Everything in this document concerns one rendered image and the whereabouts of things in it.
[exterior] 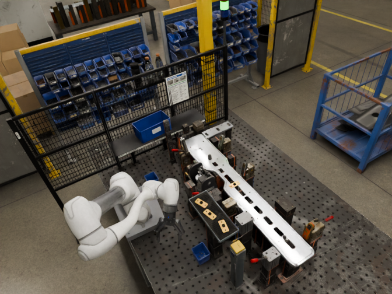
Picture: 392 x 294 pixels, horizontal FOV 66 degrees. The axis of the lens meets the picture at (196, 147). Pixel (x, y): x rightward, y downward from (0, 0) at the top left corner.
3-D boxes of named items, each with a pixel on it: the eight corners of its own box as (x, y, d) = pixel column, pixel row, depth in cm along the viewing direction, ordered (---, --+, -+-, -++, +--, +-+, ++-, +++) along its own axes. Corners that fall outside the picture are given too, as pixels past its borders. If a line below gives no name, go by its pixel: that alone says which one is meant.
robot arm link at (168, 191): (182, 202, 196) (167, 198, 204) (183, 179, 195) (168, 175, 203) (170, 206, 188) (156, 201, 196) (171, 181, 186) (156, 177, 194)
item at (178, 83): (190, 98, 290) (186, 69, 270) (169, 107, 283) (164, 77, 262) (189, 98, 292) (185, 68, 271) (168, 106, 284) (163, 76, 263)
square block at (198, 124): (206, 152, 298) (203, 123, 274) (199, 156, 295) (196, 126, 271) (202, 147, 303) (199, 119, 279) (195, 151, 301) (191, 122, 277)
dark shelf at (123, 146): (206, 121, 286) (206, 118, 284) (116, 159, 257) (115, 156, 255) (194, 109, 301) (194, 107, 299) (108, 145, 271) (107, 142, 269)
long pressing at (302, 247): (320, 251, 183) (321, 249, 182) (292, 270, 175) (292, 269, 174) (201, 133, 275) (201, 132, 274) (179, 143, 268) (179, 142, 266)
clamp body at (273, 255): (277, 283, 199) (284, 255, 175) (264, 292, 196) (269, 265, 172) (268, 270, 206) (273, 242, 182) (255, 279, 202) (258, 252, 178)
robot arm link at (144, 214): (133, 227, 224) (136, 231, 203) (121, 206, 223) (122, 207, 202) (153, 214, 229) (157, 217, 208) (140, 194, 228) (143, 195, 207)
